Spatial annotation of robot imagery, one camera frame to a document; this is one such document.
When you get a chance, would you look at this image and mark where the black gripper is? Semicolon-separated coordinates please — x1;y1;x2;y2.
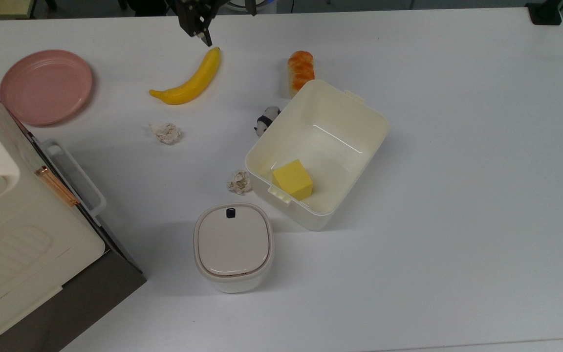
173;0;219;47

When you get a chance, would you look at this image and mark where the crumpled white paper ball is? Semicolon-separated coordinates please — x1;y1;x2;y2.
149;122;182;146
226;169;253;196

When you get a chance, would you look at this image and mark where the yellow foam cube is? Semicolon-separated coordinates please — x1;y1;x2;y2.
272;159;314;201

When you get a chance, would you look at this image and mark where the toy bread with orange glaze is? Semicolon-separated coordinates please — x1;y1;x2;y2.
287;50;316;98

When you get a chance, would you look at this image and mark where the yellow toy banana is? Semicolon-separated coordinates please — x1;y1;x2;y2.
149;46;222;106

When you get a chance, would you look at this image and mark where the cream plastic box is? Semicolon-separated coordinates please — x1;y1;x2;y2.
244;79;390;231

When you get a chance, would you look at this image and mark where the copper latch strip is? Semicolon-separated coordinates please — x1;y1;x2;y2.
35;166;80;208

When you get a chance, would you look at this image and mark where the cream lidded trash can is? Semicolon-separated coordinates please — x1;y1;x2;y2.
193;203;275;294

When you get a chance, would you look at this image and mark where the dark wooden drawer cabinet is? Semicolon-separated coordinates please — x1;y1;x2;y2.
0;100;148;352

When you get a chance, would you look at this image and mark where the pink plastic plate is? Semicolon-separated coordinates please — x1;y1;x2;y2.
0;49;93;127

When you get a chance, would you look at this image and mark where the white drawer handle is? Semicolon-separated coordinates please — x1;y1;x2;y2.
41;139;108;219

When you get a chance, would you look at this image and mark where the black table clamp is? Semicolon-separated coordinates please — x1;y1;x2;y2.
525;0;563;26

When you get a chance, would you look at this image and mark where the cream storage box with handle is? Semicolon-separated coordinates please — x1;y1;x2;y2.
0;71;107;339

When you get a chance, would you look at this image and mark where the small panda figurine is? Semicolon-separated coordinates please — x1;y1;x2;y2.
254;106;282;137

